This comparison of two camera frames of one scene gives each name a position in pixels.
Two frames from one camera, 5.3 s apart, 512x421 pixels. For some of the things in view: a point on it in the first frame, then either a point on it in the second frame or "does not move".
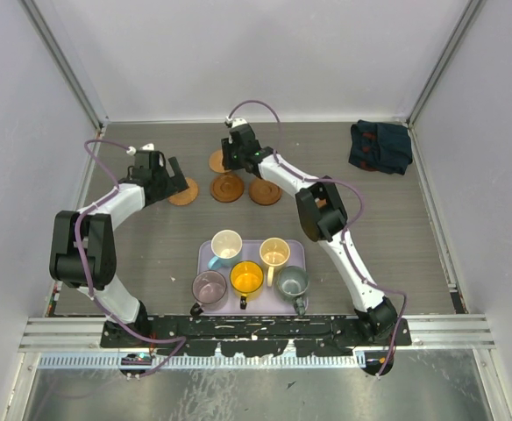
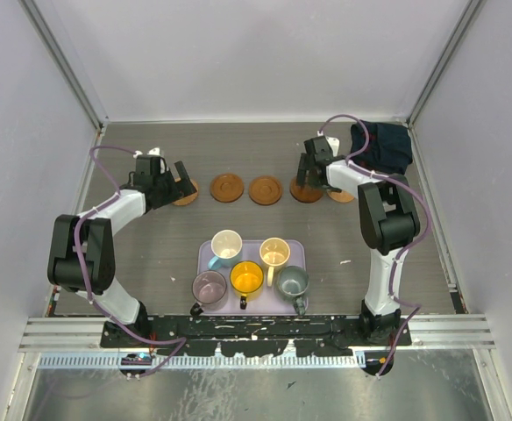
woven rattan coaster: (216, 161) → (341, 197)
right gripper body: (232, 157) → (305, 167)
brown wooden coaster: (264, 192) does not move
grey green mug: (293, 281) does not move
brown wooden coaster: (227, 189) does not move
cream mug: (273, 252) does not move
